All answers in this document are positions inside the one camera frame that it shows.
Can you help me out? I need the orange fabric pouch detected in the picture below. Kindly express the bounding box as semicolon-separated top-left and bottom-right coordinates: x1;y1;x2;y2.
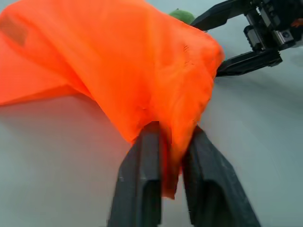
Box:
0;0;226;200

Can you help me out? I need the green round object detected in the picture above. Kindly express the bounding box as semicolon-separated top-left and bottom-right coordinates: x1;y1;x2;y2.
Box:
168;8;196;25

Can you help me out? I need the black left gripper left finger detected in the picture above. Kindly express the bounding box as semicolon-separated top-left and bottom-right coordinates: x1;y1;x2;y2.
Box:
107;121;163;227

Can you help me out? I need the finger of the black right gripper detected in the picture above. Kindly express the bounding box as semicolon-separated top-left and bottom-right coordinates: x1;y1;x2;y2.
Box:
216;49;283;77
190;0;255;32

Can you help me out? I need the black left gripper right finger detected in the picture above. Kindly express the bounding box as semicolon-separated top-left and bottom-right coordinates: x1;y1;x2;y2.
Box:
181;124;261;227

